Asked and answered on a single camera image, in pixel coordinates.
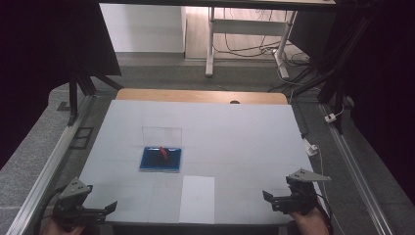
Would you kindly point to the white paper sheet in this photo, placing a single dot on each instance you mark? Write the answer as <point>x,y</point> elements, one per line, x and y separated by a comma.
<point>197,199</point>

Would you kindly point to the white power adapter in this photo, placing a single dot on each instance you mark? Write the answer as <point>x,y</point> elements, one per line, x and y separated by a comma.
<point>310,149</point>

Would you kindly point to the aluminium rail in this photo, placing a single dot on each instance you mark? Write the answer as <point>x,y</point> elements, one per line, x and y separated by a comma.
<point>355,169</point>
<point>49,166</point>

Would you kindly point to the blue ink pad box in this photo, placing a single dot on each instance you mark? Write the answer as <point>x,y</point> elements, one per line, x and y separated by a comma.
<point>160,159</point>

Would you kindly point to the white desk frame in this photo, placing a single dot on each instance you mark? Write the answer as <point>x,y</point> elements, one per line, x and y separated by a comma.
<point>244,27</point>

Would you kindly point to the white table cover sheet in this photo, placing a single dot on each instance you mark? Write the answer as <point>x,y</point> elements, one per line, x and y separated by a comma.
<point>228,140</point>

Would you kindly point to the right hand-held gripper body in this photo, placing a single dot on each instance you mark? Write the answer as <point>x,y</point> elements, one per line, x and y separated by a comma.
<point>300,196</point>

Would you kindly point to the black rectangular floor bracket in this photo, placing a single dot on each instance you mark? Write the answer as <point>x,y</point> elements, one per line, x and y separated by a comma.
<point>81,137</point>

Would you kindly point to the person's left hand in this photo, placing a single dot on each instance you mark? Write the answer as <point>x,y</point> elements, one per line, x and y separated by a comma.
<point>60,229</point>

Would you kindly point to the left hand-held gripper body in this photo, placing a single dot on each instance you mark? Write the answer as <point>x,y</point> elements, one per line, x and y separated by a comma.
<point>71,205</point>

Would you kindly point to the person's right hand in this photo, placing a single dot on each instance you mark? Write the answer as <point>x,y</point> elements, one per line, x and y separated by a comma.
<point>310,223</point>

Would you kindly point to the wooden table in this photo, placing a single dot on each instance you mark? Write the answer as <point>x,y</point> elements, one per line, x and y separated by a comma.
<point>195,95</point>

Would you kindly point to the black metal stand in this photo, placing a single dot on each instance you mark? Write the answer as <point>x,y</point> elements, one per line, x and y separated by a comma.
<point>74,94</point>
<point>336,81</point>

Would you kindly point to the red stamp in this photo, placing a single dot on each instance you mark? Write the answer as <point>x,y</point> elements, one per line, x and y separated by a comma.
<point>163,152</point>

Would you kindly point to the dark curtain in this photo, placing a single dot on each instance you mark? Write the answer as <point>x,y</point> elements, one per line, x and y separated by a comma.
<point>385,98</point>
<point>42,65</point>

